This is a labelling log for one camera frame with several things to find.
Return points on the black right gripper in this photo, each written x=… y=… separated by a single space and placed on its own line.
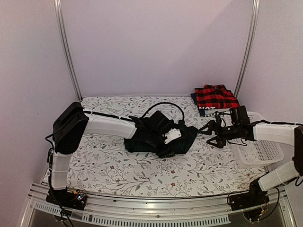
x=220 y=143

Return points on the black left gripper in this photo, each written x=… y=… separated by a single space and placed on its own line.
x=165 y=152

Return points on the dark green plaid garment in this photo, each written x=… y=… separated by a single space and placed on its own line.
x=187 y=139

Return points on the red black plaid shirt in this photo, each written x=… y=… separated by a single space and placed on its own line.
x=215 y=97

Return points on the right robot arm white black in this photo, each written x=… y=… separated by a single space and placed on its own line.
x=277 y=132

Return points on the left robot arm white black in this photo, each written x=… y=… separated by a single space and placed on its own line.
x=157 y=131

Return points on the white plastic laundry basket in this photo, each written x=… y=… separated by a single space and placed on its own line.
x=251 y=154

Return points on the folded navy blue shirt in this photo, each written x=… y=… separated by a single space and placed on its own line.
x=207 y=111

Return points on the floral patterned table cloth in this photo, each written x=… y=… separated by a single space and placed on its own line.
x=101 y=163

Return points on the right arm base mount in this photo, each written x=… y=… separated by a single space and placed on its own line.
x=253 y=197

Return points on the aluminium front rail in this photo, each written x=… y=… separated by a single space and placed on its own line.
x=109 y=210

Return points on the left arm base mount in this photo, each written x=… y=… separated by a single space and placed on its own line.
x=67 y=199

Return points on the right aluminium frame post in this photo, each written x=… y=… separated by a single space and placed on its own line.
x=248 y=46

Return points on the aluminium frame post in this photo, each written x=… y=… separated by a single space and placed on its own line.
x=66 y=49
x=248 y=46

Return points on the left aluminium frame post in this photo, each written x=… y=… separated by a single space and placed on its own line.
x=66 y=49

